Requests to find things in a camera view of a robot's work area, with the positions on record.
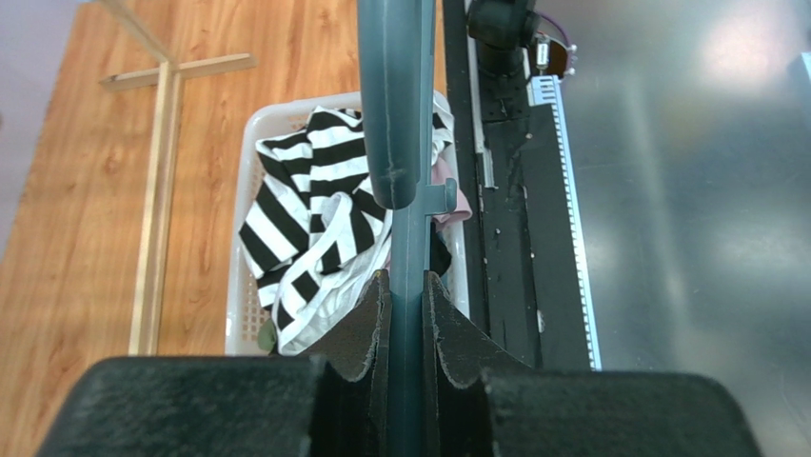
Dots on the black white striped tank top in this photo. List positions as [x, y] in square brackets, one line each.
[314, 234]

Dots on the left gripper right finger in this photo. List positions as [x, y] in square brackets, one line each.
[481, 401]

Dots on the teal plastic hanger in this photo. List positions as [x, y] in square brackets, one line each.
[396, 50]

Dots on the green tank top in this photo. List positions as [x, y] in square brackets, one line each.
[267, 339]

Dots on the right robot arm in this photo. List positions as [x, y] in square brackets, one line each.
[502, 29]

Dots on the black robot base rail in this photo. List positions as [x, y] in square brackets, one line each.
[527, 281]

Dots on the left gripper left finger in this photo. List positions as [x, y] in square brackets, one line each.
[326, 401]

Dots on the white plastic basket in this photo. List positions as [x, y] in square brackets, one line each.
[244, 313]

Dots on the wooden clothes rack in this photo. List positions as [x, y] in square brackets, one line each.
[169, 79]

